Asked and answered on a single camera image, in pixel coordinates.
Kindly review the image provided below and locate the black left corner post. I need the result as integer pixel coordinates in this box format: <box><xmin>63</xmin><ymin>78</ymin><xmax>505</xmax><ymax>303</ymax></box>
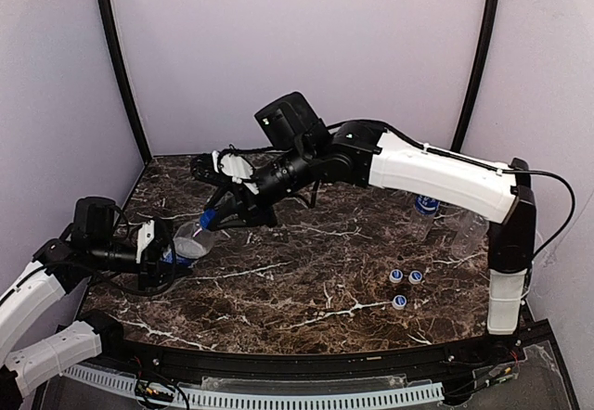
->
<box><xmin>97</xmin><ymin>0</ymin><xmax>152</xmax><ymax>165</ymax></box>

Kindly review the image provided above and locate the white slotted cable duct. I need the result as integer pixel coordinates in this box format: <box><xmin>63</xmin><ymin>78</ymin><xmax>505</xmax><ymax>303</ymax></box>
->
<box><xmin>60</xmin><ymin>365</ymin><xmax>445</xmax><ymax>409</ymax></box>

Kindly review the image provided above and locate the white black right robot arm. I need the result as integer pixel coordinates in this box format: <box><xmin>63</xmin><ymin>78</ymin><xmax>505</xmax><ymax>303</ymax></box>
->
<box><xmin>203</xmin><ymin>92</ymin><xmax>536</xmax><ymax>336</ymax></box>

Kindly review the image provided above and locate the right wrist camera with heatsink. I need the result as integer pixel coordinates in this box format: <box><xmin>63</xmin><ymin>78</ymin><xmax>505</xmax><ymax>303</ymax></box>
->
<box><xmin>190</xmin><ymin>149</ymin><xmax>259</xmax><ymax>195</ymax></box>

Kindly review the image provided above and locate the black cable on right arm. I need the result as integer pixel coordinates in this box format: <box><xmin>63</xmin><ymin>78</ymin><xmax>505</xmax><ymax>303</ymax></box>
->
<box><xmin>324</xmin><ymin>120</ymin><xmax>576</xmax><ymax>263</ymax></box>

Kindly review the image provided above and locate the black corner post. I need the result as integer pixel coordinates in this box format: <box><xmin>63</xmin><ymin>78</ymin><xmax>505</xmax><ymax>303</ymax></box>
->
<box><xmin>450</xmin><ymin>0</ymin><xmax>499</xmax><ymax>153</ymax></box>
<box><xmin>97</xmin><ymin>0</ymin><xmax>152</xmax><ymax>165</ymax></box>

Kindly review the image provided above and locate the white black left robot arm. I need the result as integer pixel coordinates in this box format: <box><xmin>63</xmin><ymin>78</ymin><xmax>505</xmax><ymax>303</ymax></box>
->
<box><xmin>1</xmin><ymin>197</ymin><xmax>191</xmax><ymax>409</ymax></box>

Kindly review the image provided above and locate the clear bottle blue pepsi label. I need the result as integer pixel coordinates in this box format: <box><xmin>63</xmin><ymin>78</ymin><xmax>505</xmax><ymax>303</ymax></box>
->
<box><xmin>408</xmin><ymin>195</ymin><xmax>440</xmax><ymax>241</ymax></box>

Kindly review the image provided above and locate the black right corner post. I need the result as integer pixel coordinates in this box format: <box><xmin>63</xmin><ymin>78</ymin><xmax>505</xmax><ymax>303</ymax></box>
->
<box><xmin>450</xmin><ymin>0</ymin><xmax>499</xmax><ymax>153</ymax></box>

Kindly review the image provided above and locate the solid blue pepsi cap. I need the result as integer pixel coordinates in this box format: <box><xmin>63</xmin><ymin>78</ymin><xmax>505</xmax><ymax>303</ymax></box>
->
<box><xmin>199</xmin><ymin>209</ymin><xmax>219</xmax><ymax>232</ymax></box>

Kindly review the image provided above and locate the blue white bottle cap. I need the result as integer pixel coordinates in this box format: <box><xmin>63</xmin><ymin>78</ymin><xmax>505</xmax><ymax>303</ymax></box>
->
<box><xmin>408</xmin><ymin>270</ymin><xmax>423</xmax><ymax>285</ymax></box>
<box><xmin>389</xmin><ymin>269</ymin><xmax>404</xmax><ymax>284</ymax></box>
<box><xmin>392</xmin><ymin>294</ymin><xmax>407</xmax><ymax>310</ymax></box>

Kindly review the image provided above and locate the black front table rail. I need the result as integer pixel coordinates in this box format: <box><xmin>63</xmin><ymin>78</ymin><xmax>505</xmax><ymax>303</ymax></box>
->
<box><xmin>88</xmin><ymin>320</ymin><xmax>565</xmax><ymax>402</ymax></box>

